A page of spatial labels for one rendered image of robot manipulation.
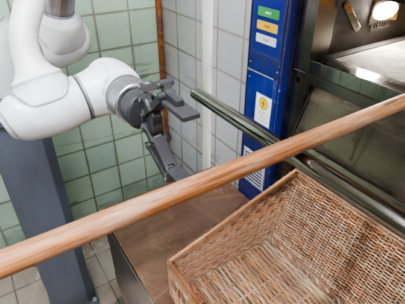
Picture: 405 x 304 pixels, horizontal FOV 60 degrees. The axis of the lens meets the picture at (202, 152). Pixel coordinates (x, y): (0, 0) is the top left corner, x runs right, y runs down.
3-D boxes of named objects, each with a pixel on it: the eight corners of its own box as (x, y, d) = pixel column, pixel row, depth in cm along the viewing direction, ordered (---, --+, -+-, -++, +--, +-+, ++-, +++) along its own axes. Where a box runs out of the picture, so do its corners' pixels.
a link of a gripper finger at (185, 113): (178, 100, 58) (177, 96, 58) (200, 117, 53) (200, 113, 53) (161, 105, 57) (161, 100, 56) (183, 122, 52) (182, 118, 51)
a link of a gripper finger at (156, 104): (160, 114, 67) (158, 107, 67) (181, 93, 57) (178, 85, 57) (141, 119, 65) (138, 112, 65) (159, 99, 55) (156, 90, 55)
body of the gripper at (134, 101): (152, 81, 70) (175, 98, 64) (155, 119, 75) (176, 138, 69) (116, 89, 67) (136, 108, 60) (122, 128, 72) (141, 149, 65)
